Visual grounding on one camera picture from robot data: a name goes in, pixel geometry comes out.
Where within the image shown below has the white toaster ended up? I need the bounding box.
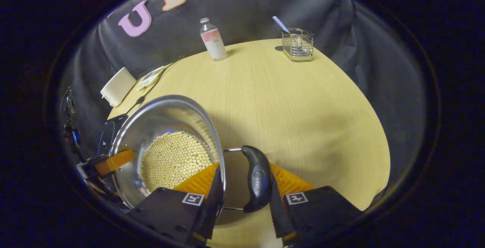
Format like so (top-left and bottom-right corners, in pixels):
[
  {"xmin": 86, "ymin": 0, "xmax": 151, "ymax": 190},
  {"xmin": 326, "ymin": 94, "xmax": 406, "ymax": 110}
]
[{"xmin": 100, "ymin": 67, "xmax": 137, "ymax": 107}]

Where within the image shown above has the heap of yellow beans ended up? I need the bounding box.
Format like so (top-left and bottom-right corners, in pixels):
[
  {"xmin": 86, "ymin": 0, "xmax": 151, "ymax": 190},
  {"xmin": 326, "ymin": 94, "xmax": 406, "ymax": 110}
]
[{"xmin": 141, "ymin": 131, "xmax": 213, "ymax": 193}]

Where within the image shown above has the wire mesh holder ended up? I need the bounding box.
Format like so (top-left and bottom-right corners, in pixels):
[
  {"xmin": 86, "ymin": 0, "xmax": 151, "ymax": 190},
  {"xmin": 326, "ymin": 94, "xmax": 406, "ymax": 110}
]
[{"xmin": 282, "ymin": 28, "xmax": 314, "ymax": 62}]

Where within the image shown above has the black power cable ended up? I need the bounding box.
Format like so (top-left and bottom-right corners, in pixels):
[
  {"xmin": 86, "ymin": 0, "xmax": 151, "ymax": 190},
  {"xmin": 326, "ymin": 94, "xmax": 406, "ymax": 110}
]
[{"xmin": 127, "ymin": 61, "xmax": 182, "ymax": 117}]

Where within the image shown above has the clear bottle with pink label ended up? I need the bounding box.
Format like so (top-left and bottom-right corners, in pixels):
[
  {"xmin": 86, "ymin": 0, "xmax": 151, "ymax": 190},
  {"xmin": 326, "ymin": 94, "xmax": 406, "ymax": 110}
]
[{"xmin": 200, "ymin": 17, "xmax": 227, "ymax": 61}]

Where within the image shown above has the steel pot with black handles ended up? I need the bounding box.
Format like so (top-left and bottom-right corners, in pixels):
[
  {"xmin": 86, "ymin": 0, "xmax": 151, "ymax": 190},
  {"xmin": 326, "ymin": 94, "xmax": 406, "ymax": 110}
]
[{"xmin": 109, "ymin": 95, "xmax": 273, "ymax": 214}]

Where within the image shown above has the striped straw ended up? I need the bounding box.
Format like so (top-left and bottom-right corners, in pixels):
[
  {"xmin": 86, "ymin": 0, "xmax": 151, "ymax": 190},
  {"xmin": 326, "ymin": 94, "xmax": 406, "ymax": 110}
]
[{"xmin": 272, "ymin": 16, "xmax": 291, "ymax": 34}]

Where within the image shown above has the white divided dish of beans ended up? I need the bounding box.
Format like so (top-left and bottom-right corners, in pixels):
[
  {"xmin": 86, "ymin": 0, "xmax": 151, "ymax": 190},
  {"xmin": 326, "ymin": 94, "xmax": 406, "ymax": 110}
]
[{"xmin": 135, "ymin": 66, "xmax": 165, "ymax": 91}]

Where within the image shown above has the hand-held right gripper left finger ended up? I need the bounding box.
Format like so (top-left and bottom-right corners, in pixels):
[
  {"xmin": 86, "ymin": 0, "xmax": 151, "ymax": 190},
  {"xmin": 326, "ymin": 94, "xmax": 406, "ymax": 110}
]
[{"xmin": 129, "ymin": 161, "xmax": 227, "ymax": 246}]

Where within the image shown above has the black induction cooktop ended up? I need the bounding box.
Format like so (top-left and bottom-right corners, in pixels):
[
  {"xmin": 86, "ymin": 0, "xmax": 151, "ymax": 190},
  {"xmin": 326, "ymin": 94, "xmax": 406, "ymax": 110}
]
[{"xmin": 98, "ymin": 114, "xmax": 129, "ymax": 157}]

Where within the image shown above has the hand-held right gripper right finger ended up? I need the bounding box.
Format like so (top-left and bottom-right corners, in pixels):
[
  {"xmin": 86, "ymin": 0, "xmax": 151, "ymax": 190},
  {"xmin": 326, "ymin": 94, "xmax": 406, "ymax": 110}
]
[{"xmin": 269, "ymin": 162, "xmax": 364, "ymax": 246}]

